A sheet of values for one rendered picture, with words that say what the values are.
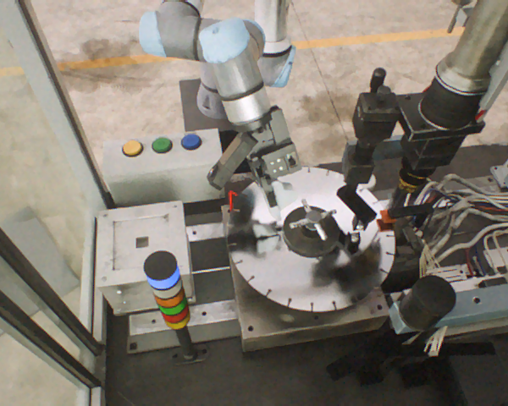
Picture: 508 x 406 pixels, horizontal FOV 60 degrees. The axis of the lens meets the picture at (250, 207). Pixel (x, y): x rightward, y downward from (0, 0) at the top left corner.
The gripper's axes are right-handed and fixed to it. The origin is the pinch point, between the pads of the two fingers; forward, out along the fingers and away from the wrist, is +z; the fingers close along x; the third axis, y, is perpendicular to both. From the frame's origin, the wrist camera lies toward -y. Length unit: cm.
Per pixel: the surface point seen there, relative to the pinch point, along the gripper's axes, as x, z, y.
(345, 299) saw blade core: -13.7, 13.6, 5.8
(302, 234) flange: -2.1, 5.1, 3.8
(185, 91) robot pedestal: 70, -13, -7
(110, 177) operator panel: 26.6, -10.6, -30.1
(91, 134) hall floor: 164, 8, -61
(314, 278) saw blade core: -9.2, 10.3, 2.2
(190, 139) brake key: 30.7, -10.5, -10.1
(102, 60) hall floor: 217, -19, -46
